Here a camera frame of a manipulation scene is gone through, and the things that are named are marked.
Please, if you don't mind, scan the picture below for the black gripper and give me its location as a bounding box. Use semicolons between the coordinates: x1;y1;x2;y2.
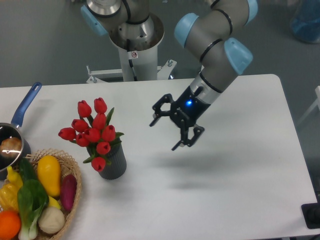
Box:
149;85;212;152

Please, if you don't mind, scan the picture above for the red tulip bouquet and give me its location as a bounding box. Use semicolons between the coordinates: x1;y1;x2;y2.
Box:
58;97;124;173

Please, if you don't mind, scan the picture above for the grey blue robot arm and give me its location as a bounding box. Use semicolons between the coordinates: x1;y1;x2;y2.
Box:
80;0;258;147

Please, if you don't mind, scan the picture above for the dark grey ribbed vase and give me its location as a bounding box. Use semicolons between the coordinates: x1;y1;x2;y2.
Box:
91;143;127;180

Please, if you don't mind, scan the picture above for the woven wicker basket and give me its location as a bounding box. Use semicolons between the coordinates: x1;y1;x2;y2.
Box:
25;148;82;240

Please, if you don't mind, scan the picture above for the purple sweet potato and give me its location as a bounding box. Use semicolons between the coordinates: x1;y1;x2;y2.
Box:
60;174;77;211

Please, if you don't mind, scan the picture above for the yellow squash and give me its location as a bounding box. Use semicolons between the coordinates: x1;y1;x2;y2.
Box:
37;155;61;198

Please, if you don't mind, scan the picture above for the blue translucent container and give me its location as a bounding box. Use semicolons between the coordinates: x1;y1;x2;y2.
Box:
290;0;320;44

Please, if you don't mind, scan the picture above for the black device at table edge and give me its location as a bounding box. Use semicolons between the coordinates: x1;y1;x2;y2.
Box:
301;203;320;229

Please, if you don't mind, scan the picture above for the beige round bun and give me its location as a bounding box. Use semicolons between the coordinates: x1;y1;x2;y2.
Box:
38;206;65;234

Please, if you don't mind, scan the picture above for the green bok choy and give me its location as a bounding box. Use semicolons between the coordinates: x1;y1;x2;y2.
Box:
17;179;49;240

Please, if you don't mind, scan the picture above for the brown bread in pan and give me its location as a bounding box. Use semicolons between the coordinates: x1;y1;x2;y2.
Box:
0;137;22;158

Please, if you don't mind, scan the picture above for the yellow bell pepper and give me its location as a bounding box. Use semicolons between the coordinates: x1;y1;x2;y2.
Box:
0;166;23;212

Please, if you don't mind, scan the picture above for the orange fruit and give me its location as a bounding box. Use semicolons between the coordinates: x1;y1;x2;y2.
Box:
0;210;21;240

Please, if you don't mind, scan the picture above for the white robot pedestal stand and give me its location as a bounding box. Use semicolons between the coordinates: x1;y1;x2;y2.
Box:
81;8;177;83

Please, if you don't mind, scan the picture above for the blue handled saucepan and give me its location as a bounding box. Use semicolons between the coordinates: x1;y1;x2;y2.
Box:
0;82;42;181

